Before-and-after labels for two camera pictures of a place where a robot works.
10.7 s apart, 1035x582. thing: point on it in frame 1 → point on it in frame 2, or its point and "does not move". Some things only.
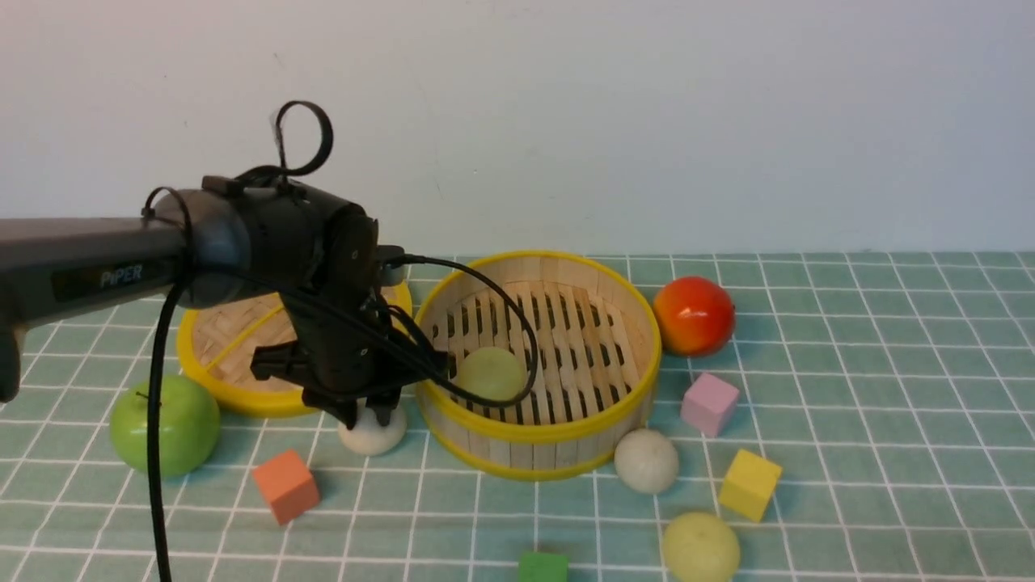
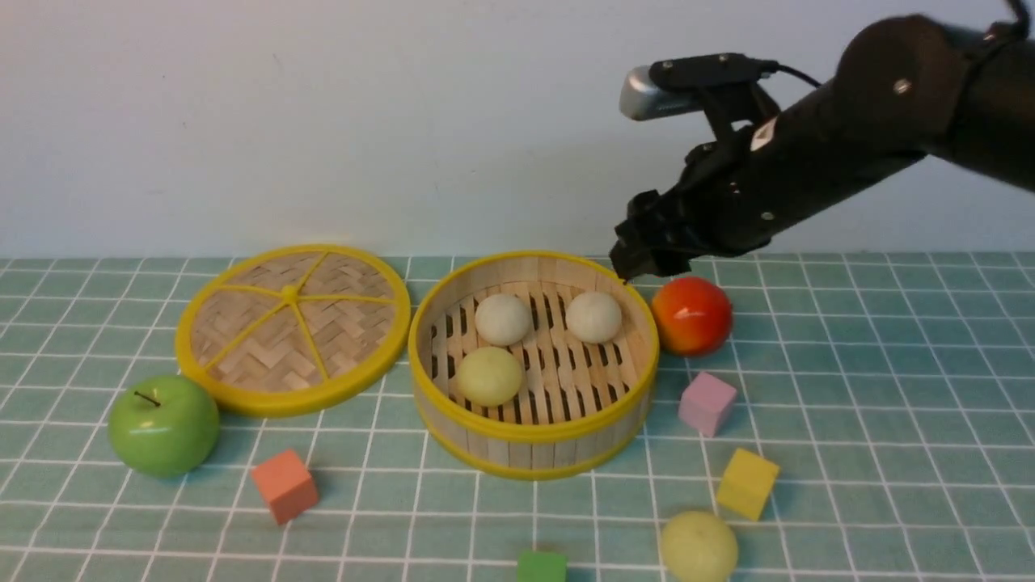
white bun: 646,461 → 593,317
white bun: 369,436 → 504,319
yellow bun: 492,372 does not move
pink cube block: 707,404 does not move
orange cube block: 287,486 does not move
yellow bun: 700,547 does not move
